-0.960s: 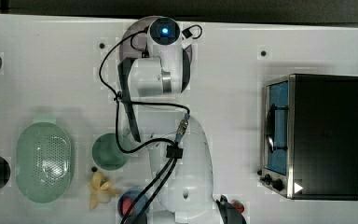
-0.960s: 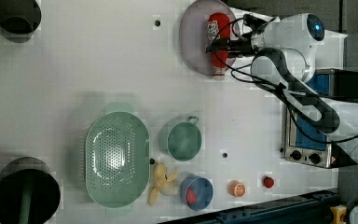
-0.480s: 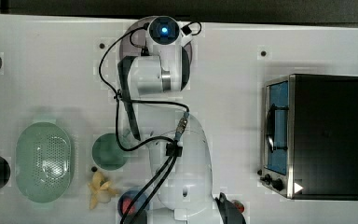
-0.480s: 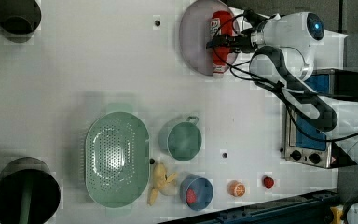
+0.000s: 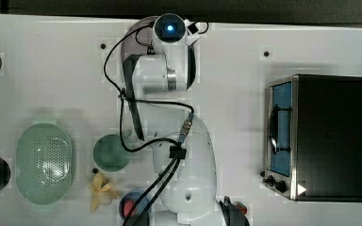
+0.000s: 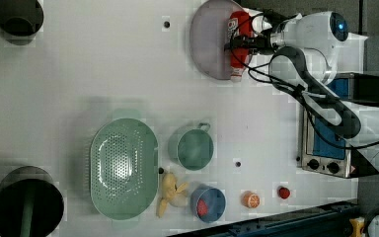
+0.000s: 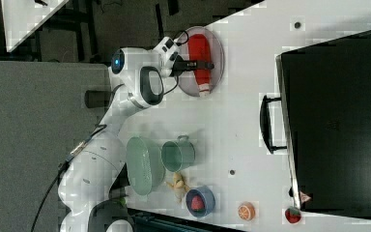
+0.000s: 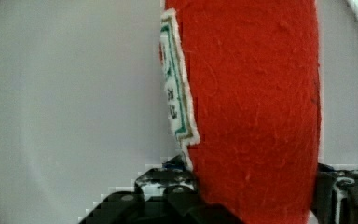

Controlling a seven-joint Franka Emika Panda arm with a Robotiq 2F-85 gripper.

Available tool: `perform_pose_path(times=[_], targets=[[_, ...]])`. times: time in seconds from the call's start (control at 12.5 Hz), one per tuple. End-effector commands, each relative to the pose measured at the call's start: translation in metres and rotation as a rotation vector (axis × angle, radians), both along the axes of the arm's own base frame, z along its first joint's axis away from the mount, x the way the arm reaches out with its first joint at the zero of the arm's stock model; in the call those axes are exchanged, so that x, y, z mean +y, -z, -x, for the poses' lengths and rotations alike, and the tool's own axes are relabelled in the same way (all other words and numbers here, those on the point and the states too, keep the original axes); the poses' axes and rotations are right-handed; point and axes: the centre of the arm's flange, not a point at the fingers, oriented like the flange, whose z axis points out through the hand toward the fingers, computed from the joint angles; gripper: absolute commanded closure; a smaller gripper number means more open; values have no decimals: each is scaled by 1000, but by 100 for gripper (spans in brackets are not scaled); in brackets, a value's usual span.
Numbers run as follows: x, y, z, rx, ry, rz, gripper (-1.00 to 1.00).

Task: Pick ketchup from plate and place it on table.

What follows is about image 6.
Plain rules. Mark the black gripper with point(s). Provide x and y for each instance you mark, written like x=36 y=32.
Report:
x=258 y=45

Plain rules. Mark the red plush ketchup bottle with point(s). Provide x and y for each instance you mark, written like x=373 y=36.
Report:
x=239 y=26

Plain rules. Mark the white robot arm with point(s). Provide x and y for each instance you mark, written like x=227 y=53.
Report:
x=304 y=54

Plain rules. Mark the grey round plate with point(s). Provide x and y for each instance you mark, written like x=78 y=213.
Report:
x=209 y=31

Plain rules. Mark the silver toaster oven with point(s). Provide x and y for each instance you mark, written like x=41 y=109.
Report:
x=326 y=153

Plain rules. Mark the red strawberry toy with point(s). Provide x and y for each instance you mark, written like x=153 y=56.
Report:
x=284 y=192

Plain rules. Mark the orange slice toy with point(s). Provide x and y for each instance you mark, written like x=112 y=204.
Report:
x=250 y=200

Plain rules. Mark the green perforated colander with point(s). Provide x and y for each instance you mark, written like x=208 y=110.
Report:
x=123 y=168

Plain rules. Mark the blue bowl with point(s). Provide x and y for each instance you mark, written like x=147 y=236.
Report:
x=215 y=200

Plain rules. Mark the yellow plush banana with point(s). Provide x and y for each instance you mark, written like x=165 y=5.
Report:
x=172 y=193

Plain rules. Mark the red toy in bowl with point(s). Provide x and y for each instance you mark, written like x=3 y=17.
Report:
x=201 y=208

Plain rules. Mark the yellow red emergency button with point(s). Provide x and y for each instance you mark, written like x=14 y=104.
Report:
x=358 y=225

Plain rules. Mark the black cylinder top left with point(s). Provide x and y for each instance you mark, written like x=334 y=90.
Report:
x=21 y=18

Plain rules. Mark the black cylinder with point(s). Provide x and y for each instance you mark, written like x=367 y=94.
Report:
x=21 y=18
x=30 y=203

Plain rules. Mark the black cylinder bottom left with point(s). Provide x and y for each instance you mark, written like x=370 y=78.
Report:
x=30 y=203

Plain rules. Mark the green cup with handle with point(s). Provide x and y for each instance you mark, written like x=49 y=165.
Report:
x=191 y=147

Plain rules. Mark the blue metal rail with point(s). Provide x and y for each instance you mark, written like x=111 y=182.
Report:
x=329 y=220

